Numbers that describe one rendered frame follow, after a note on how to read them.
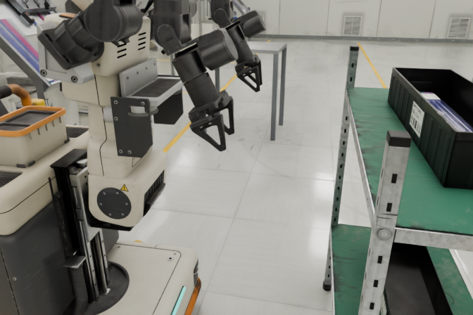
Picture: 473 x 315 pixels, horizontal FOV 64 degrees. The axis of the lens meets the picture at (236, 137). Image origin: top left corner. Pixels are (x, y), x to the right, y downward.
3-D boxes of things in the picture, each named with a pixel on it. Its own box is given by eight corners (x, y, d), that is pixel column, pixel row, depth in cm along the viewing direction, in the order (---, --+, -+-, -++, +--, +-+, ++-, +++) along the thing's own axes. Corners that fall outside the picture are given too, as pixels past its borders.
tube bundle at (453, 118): (406, 101, 119) (408, 91, 118) (431, 103, 118) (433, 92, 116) (467, 176, 73) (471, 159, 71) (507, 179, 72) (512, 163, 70)
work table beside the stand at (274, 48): (274, 140, 341) (278, 50, 311) (201, 133, 359) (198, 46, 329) (283, 124, 381) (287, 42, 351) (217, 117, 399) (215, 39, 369)
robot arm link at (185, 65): (174, 54, 80) (165, 58, 75) (203, 40, 78) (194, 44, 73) (189, 84, 82) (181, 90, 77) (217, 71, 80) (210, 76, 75)
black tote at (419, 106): (387, 101, 123) (392, 67, 119) (444, 104, 120) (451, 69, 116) (443, 187, 71) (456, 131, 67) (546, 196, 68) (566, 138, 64)
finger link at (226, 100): (246, 125, 88) (229, 88, 85) (241, 136, 81) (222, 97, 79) (220, 136, 90) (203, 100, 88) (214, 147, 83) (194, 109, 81)
